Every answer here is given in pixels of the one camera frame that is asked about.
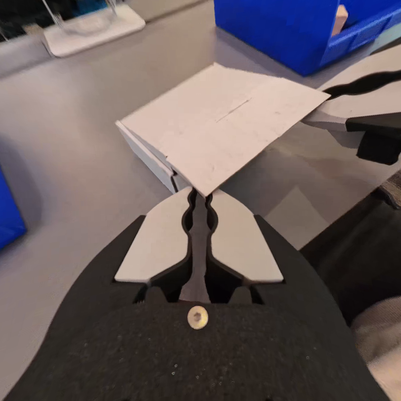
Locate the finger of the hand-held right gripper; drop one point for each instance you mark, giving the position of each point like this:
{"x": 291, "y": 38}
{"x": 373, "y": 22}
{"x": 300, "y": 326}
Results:
{"x": 379, "y": 62}
{"x": 369, "y": 105}

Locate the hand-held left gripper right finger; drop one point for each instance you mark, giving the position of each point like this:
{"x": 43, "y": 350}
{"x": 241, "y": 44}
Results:
{"x": 244, "y": 244}

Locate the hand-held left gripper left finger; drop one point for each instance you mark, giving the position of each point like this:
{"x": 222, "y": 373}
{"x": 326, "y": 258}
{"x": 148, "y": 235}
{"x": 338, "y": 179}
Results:
{"x": 153, "y": 244}

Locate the blue plastic bin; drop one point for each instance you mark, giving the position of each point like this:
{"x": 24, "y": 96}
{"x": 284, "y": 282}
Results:
{"x": 9, "y": 213}
{"x": 275, "y": 31}

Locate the white cardboard mailer box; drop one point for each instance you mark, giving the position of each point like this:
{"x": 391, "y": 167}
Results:
{"x": 225, "y": 125}

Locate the plain wooden cube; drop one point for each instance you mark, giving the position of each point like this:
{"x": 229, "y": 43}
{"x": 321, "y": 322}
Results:
{"x": 340, "y": 18}

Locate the person's dark trousers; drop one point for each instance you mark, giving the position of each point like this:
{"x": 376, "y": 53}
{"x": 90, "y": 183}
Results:
{"x": 360, "y": 250}

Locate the white document stand base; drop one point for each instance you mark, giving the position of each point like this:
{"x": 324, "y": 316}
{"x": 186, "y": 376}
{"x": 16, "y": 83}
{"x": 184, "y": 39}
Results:
{"x": 100, "y": 34}

